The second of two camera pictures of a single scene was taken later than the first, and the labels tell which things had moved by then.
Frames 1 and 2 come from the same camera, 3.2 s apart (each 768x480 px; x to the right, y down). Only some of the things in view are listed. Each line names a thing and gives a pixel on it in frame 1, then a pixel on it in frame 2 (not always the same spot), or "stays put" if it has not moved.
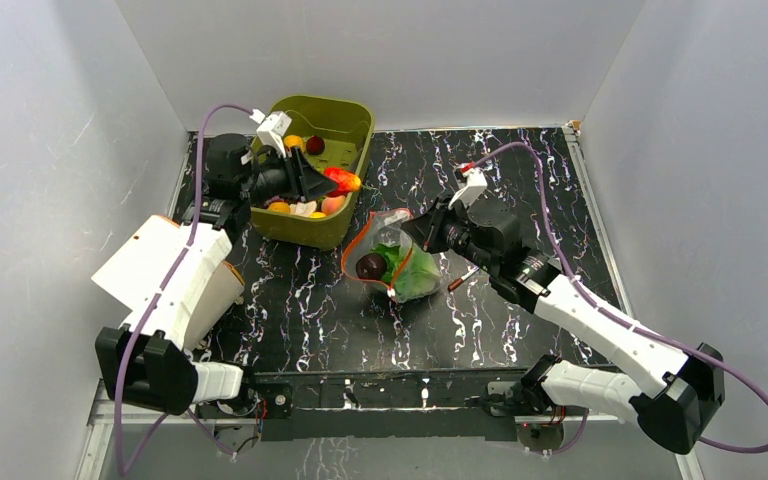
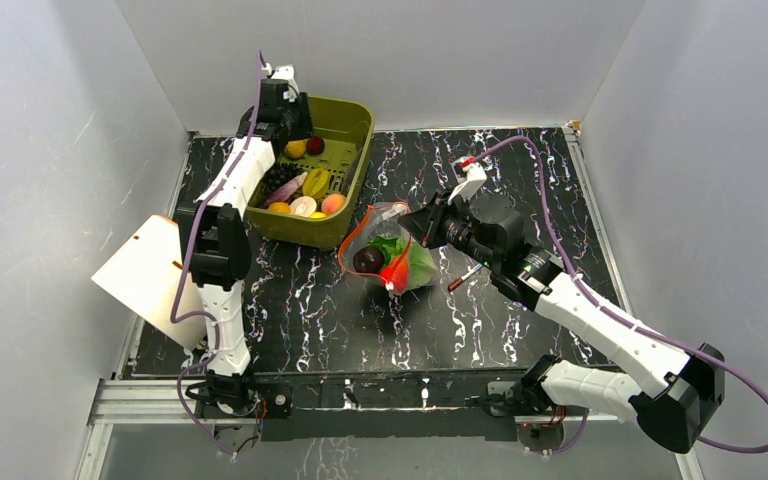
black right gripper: (437, 228) stays put
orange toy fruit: (279, 207) stays put
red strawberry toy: (347, 180) to (396, 272)
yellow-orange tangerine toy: (293, 141) stays put
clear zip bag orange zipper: (382, 252) stays put
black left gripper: (303, 181) to (302, 107)
